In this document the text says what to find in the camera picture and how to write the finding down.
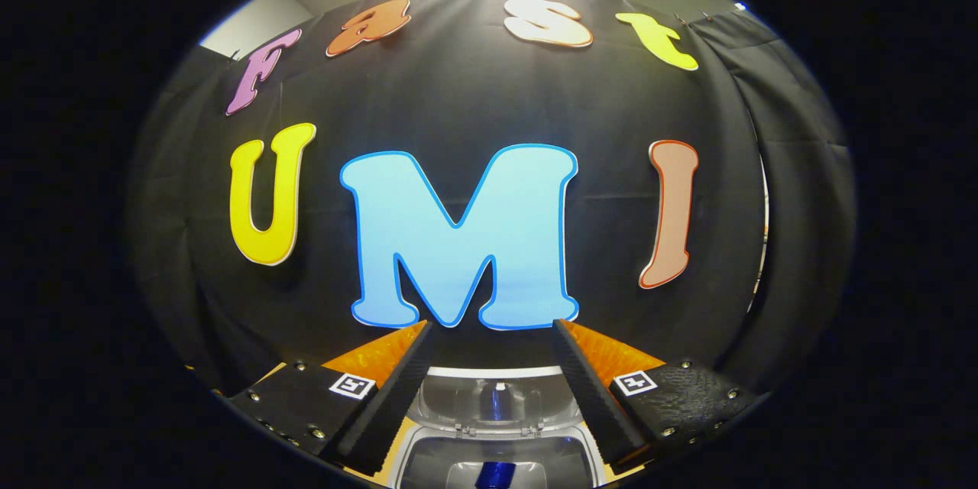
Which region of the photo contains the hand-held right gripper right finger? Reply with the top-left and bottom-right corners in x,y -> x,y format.
552,318 -> 761,474

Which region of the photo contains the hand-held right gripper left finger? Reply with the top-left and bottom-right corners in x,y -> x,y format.
228,319 -> 436,477

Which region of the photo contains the white desktop garbage bin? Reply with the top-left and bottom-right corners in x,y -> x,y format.
386,365 -> 608,489

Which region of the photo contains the blue pop can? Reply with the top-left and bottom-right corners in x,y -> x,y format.
474,461 -> 519,489

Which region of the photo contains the wooden desktop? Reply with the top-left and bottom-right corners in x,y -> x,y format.
256,363 -> 646,488

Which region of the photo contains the black backdrop cloth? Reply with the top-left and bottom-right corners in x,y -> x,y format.
126,0 -> 857,398

